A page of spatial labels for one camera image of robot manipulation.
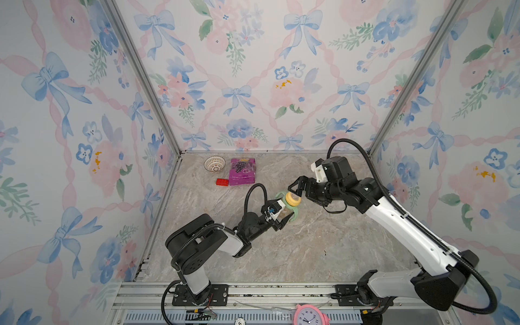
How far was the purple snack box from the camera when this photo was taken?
1030 mm

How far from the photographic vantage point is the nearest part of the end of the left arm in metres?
0.66

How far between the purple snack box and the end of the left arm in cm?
34

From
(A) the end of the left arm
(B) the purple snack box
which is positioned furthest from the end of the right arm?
(B) the purple snack box
